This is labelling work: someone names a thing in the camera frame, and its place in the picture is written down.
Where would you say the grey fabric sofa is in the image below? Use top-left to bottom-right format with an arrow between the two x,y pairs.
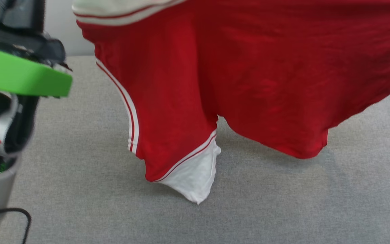
0,55 -> 390,244

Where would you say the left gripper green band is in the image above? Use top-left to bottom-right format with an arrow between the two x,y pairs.
0,31 -> 73,99

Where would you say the red and white garment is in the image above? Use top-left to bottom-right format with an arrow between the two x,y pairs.
72,0 -> 390,205

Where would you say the black cable teal plug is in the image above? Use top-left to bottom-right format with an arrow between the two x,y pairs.
0,207 -> 32,244

